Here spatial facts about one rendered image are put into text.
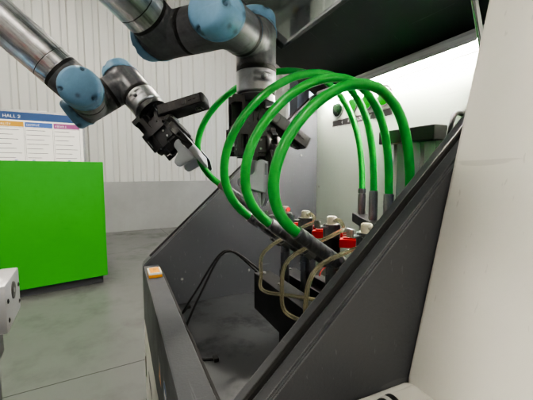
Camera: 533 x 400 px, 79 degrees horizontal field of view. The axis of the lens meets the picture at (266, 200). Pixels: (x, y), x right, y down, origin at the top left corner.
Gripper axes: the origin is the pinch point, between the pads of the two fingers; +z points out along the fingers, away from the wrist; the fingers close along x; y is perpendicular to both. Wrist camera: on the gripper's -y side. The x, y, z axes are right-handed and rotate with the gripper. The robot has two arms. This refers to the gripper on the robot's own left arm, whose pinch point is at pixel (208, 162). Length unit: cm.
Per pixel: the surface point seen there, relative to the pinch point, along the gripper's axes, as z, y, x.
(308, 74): 6.9, -24.8, 13.4
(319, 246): 30.2, -6.3, 25.1
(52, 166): -198, 138, -195
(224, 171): 11.5, -3.1, 18.3
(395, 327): 41, -7, 30
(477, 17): 23, -39, 27
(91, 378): -2, 146, -111
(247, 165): 15.6, -6.4, 24.5
